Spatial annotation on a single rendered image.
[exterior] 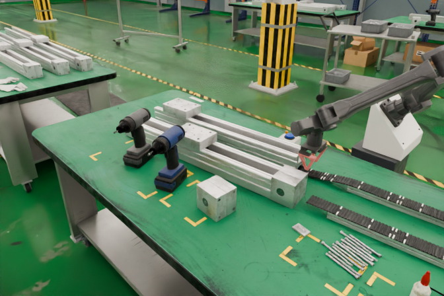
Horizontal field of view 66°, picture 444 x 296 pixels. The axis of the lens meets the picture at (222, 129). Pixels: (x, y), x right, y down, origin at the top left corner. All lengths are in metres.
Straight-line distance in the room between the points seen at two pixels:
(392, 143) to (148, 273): 1.25
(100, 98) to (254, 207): 1.90
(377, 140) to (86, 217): 1.58
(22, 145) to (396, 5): 8.01
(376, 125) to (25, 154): 2.25
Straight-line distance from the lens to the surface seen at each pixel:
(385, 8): 9.10
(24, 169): 2.81
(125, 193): 1.31
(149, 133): 1.58
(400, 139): 1.65
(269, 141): 1.48
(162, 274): 1.76
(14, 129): 2.68
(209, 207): 1.14
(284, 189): 1.20
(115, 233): 2.01
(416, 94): 1.53
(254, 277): 1.00
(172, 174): 1.26
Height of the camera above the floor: 1.53
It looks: 26 degrees down
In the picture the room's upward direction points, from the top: 1 degrees clockwise
